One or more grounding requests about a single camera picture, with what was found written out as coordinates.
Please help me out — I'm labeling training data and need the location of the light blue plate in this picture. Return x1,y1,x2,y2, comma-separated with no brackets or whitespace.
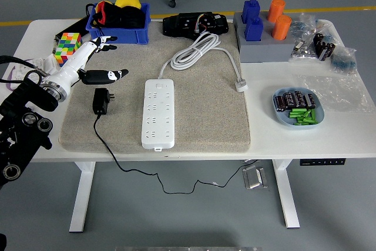
272,86,325,130

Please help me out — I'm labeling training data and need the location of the clear bag of black capacitors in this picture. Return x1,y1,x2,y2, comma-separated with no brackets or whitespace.
313,32,337,62

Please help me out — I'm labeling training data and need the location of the colourful puzzle cube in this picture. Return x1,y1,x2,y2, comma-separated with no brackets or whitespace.
54,32,83,68

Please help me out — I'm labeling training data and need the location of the black plug adapter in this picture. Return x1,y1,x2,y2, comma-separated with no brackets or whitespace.
92,87,115,116

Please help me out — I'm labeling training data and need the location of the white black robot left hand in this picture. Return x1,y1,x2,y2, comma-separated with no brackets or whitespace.
43,35,129,93

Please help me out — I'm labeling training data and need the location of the yellow ball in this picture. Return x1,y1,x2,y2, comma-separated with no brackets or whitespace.
115,0,142,9

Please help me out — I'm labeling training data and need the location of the grey block holder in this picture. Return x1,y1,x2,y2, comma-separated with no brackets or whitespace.
233,12,296,63

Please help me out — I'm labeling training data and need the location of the grey-brown mat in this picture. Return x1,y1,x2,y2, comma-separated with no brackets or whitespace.
58,21,252,154

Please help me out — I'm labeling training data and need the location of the blue bottle-shaped block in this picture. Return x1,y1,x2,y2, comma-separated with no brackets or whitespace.
245,16,264,42
241,0,261,25

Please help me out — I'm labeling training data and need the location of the blue plastic bin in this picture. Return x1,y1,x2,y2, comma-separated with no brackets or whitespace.
85,3,152,45

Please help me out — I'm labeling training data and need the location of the empty clear plastic bag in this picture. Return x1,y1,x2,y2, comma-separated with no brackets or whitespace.
295,73,371,113

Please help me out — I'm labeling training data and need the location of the clear bag of metal parts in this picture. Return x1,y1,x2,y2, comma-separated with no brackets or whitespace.
289,38,318,64

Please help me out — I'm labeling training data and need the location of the white wall socket panel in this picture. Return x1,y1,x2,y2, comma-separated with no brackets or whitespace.
41,55,59,75
14,58,45,84

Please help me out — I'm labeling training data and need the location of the flat black box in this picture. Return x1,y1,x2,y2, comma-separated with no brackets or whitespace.
53,18,89,46

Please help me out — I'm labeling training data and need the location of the black table control panel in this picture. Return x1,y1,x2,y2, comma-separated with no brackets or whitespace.
299,159,347,166

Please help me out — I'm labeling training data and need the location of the black bag with red trim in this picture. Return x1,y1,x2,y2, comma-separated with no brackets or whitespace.
86,0,146,40

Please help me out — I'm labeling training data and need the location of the white power strip cord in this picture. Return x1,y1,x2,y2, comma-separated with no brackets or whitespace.
159,32,249,93

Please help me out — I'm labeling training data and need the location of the white power strip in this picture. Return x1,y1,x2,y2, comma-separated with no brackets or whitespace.
141,78,176,151

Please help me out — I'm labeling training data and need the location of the orange cylinder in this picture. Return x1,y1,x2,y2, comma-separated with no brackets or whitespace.
271,15,292,41
267,0,287,23

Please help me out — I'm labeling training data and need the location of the thin black adapter cord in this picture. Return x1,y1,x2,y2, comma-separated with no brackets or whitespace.
93,114,262,195

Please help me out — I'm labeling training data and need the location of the white table leg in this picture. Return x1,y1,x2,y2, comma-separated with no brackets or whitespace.
69,161,96,233
271,159,300,229

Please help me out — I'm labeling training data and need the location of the black electronic device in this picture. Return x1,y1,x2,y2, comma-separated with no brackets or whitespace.
162,11,230,40

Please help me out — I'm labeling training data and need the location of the clear bag of blue parts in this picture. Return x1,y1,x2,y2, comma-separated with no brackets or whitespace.
329,47,358,75
289,12,317,39

